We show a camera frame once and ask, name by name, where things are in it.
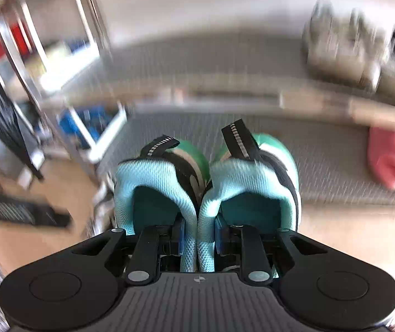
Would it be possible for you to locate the pink slipper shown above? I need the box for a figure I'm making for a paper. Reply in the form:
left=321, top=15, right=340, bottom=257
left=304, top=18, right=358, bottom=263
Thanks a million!
left=368, top=127, right=395, bottom=190

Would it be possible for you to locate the blue white object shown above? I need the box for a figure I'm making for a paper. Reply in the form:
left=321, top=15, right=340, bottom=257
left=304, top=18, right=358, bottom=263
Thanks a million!
left=59, top=109, right=122, bottom=149

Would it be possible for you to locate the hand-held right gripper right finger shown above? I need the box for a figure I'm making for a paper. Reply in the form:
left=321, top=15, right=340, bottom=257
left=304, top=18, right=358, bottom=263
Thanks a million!
left=215, top=214, right=322, bottom=284

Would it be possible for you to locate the wooden mesh shoe rack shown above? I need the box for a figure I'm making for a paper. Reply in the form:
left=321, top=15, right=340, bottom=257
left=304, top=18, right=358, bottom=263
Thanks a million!
left=0, top=0, right=395, bottom=211

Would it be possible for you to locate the black sneaker teal lining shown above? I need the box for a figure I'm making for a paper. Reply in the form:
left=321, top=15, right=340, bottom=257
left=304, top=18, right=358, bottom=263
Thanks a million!
left=197, top=122, right=302, bottom=272
left=112, top=135, right=208, bottom=272

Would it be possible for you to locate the grey sneaker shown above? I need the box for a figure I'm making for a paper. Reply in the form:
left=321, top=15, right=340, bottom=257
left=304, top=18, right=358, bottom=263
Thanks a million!
left=353, top=14, right=395, bottom=92
left=303, top=2, right=367, bottom=80

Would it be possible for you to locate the red object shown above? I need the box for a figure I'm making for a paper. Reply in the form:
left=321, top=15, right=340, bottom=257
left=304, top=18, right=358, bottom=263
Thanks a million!
left=9, top=21, right=33, bottom=56

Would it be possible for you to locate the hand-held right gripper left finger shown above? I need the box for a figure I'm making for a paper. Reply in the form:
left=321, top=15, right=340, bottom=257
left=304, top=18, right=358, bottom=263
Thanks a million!
left=76, top=221, right=186, bottom=286

